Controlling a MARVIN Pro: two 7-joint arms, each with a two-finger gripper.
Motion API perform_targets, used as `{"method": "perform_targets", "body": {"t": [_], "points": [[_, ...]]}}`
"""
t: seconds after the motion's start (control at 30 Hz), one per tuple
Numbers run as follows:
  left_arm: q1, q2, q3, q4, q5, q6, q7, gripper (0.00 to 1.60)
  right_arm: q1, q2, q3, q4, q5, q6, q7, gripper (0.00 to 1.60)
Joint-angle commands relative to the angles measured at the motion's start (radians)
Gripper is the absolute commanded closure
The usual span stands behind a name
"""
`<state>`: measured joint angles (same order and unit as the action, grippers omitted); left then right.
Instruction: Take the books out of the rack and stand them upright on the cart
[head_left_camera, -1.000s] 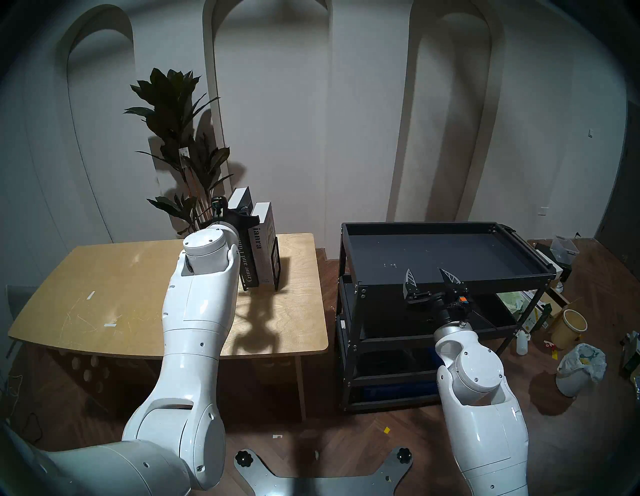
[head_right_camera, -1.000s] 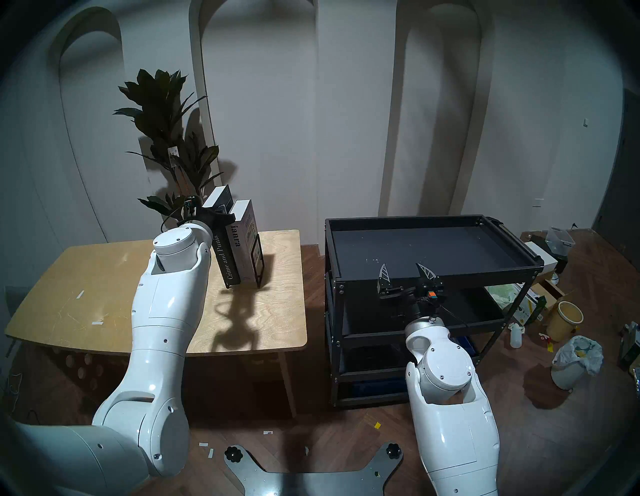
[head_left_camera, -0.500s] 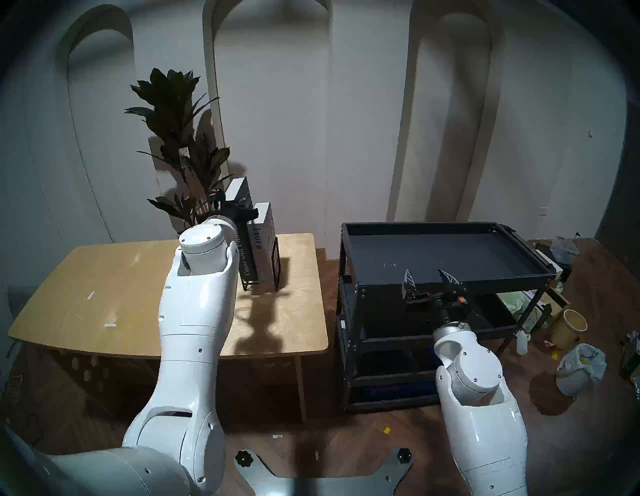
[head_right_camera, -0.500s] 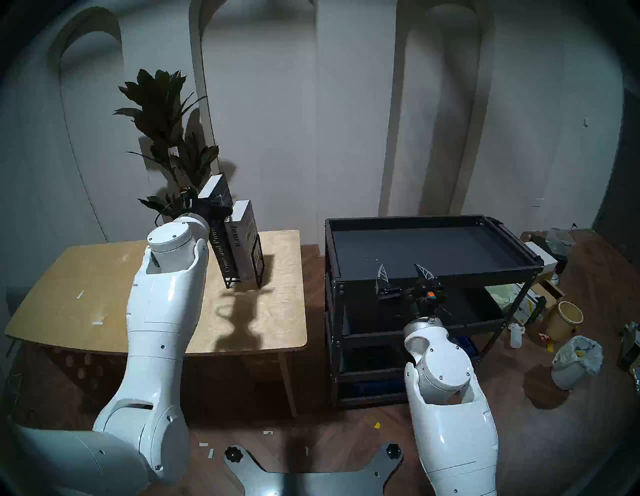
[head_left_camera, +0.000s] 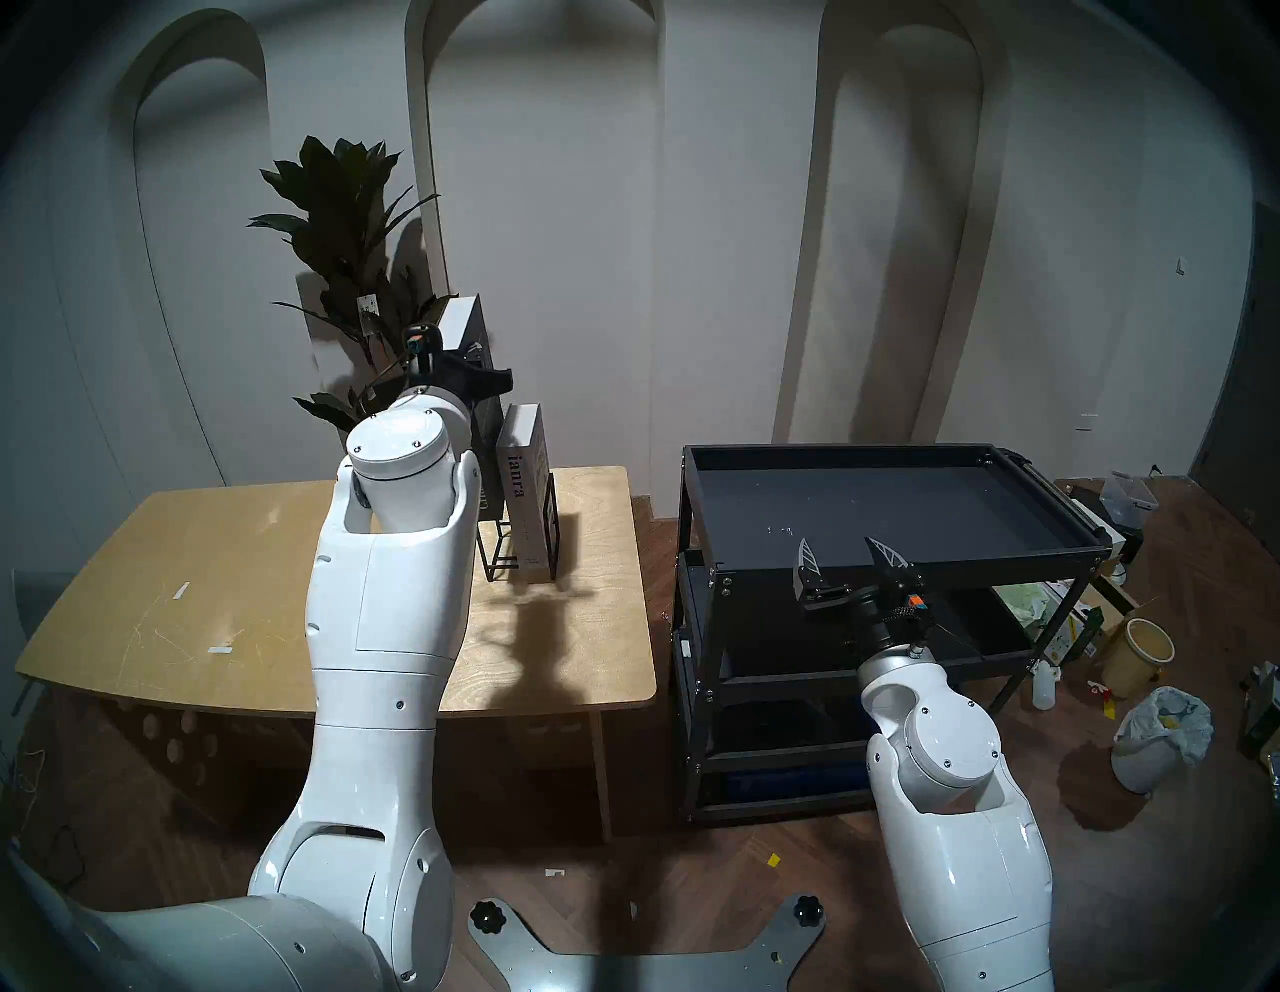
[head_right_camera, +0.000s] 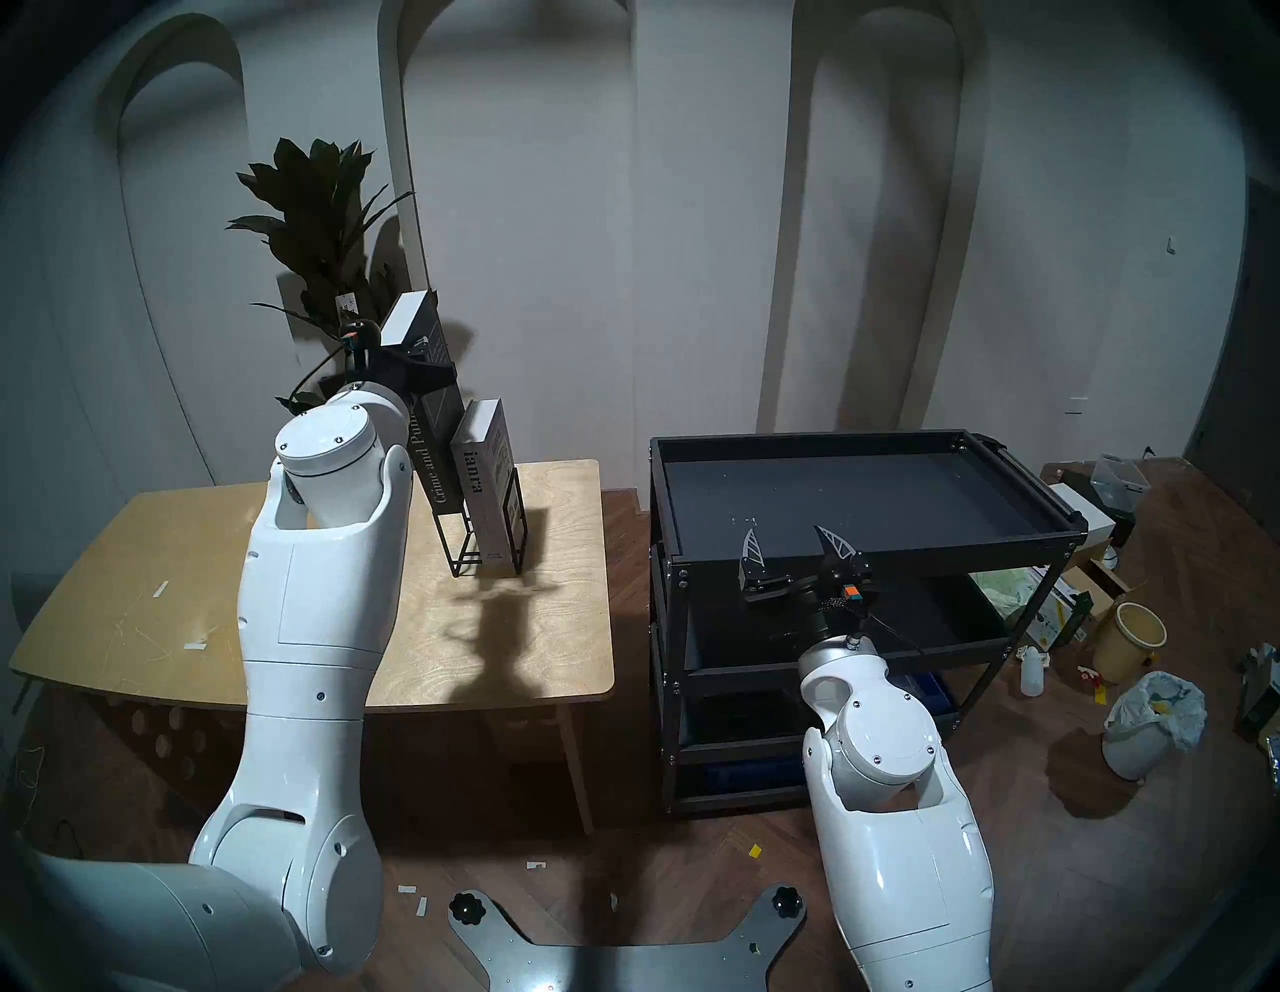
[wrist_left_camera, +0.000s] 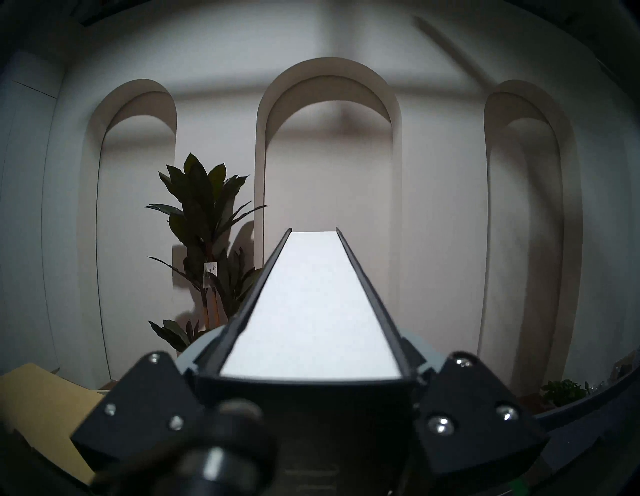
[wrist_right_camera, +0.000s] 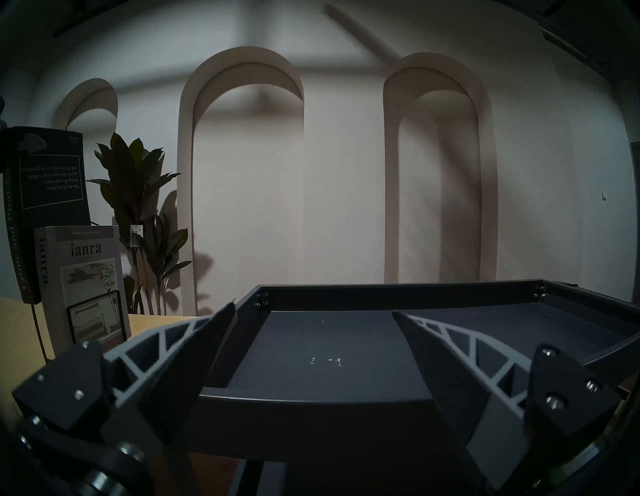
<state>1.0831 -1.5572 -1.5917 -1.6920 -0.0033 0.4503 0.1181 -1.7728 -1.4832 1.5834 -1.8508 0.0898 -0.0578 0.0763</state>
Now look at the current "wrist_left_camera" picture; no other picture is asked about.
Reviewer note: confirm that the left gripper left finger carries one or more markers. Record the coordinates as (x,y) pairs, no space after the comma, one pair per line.
(145,400)

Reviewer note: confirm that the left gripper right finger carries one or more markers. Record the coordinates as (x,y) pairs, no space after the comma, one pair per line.
(475,410)

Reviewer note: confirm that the black Crime and Punishment book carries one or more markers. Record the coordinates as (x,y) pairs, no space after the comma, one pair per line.
(310,310)

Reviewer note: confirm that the small green plant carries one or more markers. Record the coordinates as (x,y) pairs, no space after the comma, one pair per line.
(562,391)

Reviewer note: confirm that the light wooden table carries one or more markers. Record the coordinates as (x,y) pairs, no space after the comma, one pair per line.
(40,400)

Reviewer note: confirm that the tall dark green potted plant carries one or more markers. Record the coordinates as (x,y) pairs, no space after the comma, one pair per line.
(200,200)

